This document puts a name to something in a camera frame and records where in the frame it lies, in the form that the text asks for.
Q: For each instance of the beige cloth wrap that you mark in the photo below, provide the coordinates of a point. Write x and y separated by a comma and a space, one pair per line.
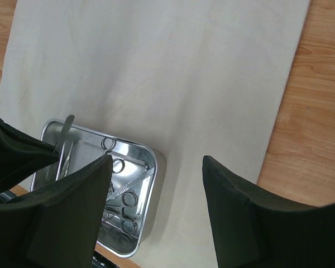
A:
188, 78

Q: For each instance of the steel scalpel handle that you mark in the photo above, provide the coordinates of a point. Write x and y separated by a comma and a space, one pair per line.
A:
131, 184

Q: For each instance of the stainless steel tray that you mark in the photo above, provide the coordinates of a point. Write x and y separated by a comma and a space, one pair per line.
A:
134, 169

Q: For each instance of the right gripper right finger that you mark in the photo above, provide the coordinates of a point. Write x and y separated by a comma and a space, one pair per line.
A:
253, 227

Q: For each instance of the steel hemostat clamp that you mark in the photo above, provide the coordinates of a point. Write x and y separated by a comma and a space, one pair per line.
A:
117, 213

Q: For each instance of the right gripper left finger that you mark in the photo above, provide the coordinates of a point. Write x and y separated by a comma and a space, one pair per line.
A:
58, 224

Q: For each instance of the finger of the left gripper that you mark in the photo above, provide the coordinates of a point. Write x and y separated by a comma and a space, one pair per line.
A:
21, 155

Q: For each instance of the steel surgical scissors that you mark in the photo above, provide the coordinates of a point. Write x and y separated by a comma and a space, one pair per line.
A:
108, 146

